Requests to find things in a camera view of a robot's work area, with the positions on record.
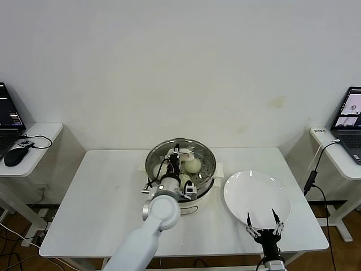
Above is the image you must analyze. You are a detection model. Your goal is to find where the glass lid with cream handle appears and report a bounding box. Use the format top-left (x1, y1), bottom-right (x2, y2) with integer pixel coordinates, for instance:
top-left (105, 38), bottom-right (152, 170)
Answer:
top-left (146, 137), bottom-right (217, 195)

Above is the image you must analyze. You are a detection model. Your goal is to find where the black cable with adapter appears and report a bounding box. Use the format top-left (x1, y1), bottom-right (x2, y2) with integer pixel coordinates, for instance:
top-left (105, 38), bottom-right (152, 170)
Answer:
top-left (303, 140), bottom-right (341, 271)

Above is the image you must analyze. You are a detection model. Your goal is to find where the white electric cooker base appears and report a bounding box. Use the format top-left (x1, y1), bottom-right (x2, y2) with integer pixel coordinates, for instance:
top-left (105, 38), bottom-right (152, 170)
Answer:
top-left (148, 180), bottom-right (221, 218)

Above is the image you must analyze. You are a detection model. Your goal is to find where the stainless steel steamer basket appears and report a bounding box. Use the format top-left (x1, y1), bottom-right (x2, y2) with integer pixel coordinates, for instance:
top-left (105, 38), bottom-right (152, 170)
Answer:
top-left (138, 137), bottom-right (225, 200)

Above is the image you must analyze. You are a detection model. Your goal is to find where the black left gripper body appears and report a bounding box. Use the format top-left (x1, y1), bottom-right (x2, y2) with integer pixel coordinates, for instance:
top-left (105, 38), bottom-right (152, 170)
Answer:
top-left (165, 159), bottom-right (183, 178)

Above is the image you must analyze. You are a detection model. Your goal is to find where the black laptop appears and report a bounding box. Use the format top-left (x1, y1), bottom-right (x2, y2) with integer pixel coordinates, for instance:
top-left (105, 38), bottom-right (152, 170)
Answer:
top-left (0, 82), bottom-right (28, 161)

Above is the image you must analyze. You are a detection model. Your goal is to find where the thin white cable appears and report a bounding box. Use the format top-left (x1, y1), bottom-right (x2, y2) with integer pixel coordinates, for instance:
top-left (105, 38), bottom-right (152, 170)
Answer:
top-left (310, 143), bottom-right (327, 170)

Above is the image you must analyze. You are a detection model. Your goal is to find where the white round plate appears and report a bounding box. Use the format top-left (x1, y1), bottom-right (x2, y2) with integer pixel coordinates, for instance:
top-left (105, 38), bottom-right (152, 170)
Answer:
top-left (223, 170), bottom-right (292, 229)

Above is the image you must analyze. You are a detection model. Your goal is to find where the black computer mouse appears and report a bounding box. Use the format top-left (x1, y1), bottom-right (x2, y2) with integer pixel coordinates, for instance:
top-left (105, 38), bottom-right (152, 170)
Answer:
top-left (3, 146), bottom-right (30, 167)

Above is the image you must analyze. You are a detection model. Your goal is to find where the white floor power strip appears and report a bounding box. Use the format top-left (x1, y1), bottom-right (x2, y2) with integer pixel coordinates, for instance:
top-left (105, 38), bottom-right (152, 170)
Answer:
top-left (21, 230), bottom-right (47, 248)

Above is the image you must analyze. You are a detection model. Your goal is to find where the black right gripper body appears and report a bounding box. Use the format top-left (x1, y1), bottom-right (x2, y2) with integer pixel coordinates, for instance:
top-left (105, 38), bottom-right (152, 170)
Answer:
top-left (254, 228), bottom-right (283, 263)

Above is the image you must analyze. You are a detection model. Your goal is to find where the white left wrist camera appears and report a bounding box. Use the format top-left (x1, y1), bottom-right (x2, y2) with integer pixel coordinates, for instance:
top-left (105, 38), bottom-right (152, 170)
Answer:
top-left (183, 182), bottom-right (197, 200)

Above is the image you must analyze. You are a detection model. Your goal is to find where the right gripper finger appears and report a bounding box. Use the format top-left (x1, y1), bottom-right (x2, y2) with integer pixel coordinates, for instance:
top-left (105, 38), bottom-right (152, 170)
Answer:
top-left (245, 212), bottom-right (261, 238)
top-left (271, 208), bottom-right (285, 236)

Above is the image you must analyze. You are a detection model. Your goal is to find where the white side table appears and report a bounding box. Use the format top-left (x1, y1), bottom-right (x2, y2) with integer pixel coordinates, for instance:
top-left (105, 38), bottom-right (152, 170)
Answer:
top-left (0, 122), bottom-right (64, 232)
top-left (309, 126), bottom-right (361, 243)

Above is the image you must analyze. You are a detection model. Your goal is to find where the grey laptop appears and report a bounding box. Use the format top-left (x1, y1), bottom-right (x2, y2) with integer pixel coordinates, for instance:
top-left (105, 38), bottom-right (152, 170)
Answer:
top-left (329, 86), bottom-right (361, 166)

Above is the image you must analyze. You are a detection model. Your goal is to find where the black USB hub with cable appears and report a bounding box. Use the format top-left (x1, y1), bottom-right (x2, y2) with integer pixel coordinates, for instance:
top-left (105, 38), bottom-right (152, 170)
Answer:
top-left (17, 134), bottom-right (54, 150)

